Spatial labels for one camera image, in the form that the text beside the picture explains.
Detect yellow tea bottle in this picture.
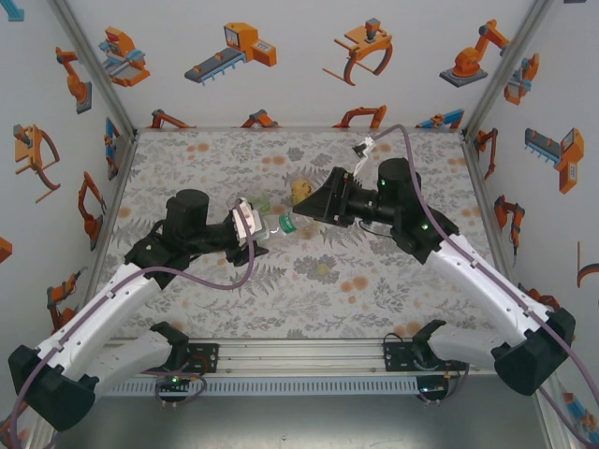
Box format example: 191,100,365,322
289,176,319,240

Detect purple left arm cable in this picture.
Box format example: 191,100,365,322
0,198,257,449

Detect white slotted cable tray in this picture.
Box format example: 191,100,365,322
63,377,417,397

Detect clear water bottle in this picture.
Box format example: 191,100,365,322
252,210,300,242

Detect aluminium frame post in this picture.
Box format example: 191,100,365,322
46,0,140,138
462,0,556,138

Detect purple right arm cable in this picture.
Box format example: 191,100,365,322
372,123,599,448

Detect aluminium table side rail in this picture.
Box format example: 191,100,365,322
91,133,140,253
460,133,530,336

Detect aluminium front rail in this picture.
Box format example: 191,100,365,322
44,337,556,379

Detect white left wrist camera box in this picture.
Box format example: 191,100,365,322
227,197,269,245

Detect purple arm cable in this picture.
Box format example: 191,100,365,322
0,198,257,449
372,123,599,448

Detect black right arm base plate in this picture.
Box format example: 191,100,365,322
382,342,469,373

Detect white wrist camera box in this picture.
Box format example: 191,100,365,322
227,197,269,245
350,137,377,179

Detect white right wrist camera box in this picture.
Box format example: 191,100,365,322
350,137,377,179

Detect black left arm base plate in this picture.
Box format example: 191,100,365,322
139,343,220,374

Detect grey floral tablecloth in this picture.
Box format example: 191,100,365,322
95,129,514,340

